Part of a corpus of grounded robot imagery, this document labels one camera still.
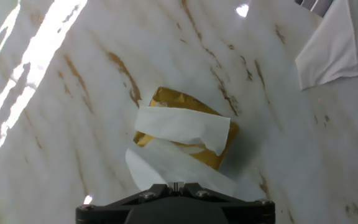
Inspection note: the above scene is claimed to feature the white napkin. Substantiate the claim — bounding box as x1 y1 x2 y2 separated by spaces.
134 105 231 157
295 0 358 91
125 138 237 197

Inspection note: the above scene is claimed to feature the gold tissue pack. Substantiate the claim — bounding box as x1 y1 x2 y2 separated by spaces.
133 86 240 171

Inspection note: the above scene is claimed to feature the marble pattern board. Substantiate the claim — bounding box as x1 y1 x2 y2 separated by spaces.
0 0 358 224

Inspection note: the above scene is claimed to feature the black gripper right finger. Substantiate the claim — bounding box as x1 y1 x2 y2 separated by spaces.
175 182 275 224

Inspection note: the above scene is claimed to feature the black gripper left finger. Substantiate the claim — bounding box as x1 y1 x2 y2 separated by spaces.
75 182 177 224

